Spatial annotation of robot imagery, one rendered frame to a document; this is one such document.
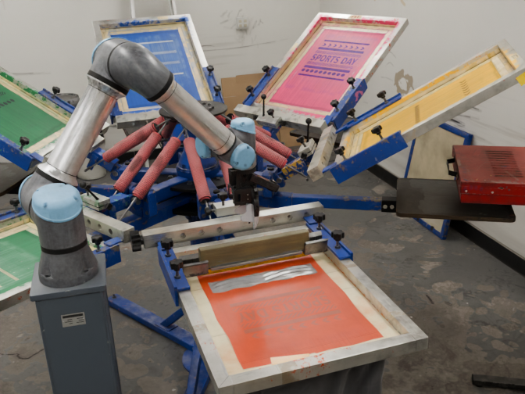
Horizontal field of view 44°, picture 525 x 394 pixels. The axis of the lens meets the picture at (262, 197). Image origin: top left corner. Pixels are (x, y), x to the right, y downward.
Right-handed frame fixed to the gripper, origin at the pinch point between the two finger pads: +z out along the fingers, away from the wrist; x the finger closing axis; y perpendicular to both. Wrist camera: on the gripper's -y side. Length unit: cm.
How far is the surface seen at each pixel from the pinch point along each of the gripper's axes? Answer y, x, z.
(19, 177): 77, -131, 18
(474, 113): -202, -155, 27
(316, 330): -4.0, 42.6, 16.3
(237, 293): 10.9, 14.7, 16.4
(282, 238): -9.3, 1.7, 6.8
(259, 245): -1.2, 1.6, 8.2
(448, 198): -94, -26, 18
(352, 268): -26.7, 19.7, 13.0
